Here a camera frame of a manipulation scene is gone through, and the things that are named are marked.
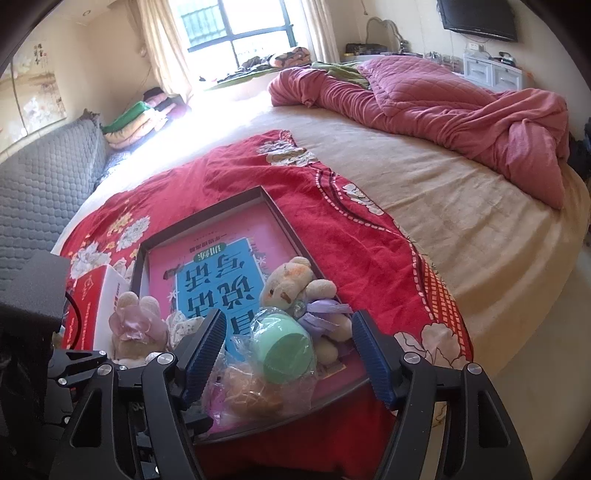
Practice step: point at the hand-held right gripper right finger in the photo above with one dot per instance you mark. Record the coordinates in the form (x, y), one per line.
(369, 355)

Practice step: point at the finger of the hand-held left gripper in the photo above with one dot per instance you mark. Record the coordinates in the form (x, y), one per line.
(76, 369)

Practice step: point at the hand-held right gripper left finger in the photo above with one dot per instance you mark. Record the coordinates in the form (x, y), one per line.
(207, 350)

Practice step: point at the white floral scrunchie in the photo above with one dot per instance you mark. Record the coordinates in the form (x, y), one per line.
(184, 325)

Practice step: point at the clear plastic bag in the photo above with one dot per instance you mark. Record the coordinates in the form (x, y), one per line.
(249, 397)

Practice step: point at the green round plastic container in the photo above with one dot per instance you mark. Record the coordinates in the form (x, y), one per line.
(277, 350)

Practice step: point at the plush bunny pink bow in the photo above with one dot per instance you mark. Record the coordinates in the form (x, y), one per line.
(138, 323)

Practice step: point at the cream plush bear purple ribbon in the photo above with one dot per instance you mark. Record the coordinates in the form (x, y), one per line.
(286, 277)

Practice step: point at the shallow pink printed box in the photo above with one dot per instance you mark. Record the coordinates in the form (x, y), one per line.
(240, 221)

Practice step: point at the red and white carton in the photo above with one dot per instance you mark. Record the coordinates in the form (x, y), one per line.
(99, 300)

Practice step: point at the grey quilted headboard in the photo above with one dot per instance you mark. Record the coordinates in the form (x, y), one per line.
(41, 184)

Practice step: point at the red floral blanket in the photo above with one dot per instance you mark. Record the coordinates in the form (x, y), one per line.
(346, 230)

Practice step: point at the bed with beige sheet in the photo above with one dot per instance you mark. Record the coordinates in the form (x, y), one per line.
(461, 221)

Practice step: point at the stack of folded clothes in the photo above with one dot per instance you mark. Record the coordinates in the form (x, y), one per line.
(138, 120)

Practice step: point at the pink quilted duvet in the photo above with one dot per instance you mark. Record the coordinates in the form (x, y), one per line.
(438, 106)

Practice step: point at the cream curtain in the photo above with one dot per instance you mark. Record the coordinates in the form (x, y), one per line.
(321, 27)
(161, 46)

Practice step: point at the green cloth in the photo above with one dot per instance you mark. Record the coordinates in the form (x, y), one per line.
(341, 71)

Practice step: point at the dark clothes pile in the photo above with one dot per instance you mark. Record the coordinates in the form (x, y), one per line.
(582, 147)

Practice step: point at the dark patterned cushion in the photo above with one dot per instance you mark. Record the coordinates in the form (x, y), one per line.
(288, 57)

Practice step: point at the black device on dresser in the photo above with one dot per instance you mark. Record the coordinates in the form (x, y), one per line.
(367, 48)

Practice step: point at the white drawer cabinet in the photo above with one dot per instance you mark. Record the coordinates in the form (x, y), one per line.
(489, 71)

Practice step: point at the black flat television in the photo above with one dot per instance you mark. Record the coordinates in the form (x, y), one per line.
(480, 18)

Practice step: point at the wall painting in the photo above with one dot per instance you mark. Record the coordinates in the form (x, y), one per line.
(32, 101)

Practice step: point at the heart-shaped mirror frame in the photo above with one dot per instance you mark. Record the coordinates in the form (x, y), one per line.
(388, 25)

